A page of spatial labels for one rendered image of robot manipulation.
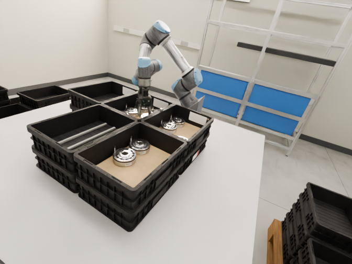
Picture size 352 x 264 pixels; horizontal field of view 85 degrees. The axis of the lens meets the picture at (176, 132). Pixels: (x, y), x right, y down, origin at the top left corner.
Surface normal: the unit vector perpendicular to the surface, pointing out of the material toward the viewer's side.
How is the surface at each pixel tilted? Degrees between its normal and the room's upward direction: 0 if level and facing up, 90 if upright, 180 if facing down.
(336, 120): 90
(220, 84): 90
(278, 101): 90
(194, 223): 0
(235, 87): 90
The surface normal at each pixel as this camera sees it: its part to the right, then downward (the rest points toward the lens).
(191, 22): -0.42, 0.38
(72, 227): 0.17, -0.86
